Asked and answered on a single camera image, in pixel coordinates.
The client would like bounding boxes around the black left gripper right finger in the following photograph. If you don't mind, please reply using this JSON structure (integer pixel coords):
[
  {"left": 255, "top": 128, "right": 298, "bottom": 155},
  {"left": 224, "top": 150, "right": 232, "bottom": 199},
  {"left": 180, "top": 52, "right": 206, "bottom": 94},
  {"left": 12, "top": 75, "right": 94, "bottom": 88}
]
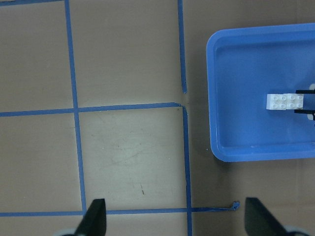
[{"left": 245, "top": 197, "right": 287, "bottom": 236}]

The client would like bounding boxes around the blue plastic tray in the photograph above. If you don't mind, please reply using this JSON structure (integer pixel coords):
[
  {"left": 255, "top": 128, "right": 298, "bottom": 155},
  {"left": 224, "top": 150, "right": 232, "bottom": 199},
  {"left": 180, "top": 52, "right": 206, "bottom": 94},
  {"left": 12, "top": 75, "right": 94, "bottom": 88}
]
[{"left": 206, "top": 23, "right": 315, "bottom": 162}]

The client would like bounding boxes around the white block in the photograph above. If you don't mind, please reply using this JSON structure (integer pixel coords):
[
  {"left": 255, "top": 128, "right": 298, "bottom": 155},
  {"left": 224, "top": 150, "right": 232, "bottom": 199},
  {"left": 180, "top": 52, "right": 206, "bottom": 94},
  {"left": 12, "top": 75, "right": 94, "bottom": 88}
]
[
  {"left": 286, "top": 93, "right": 304, "bottom": 110},
  {"left": 266, "top": 94, "right": 287, "bottom": 110}
]

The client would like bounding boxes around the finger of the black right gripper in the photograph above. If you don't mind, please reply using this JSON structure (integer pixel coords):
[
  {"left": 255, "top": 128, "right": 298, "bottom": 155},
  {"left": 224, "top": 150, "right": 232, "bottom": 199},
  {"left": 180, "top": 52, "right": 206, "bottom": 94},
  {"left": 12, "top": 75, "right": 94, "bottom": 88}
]
[
  {"left": 295, "top": 89, "right": 315, "bottom": 94},
  {"left": 294, "top": 109, "right": 315, "bottom": 115}
]

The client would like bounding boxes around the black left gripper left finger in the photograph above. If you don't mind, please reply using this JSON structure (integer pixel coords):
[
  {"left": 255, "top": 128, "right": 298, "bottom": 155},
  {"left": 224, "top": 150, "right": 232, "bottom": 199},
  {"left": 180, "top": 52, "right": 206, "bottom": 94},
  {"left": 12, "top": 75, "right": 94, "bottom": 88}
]
[{"left": 74, "top": 199, "right": 106, "bottom": 236}]

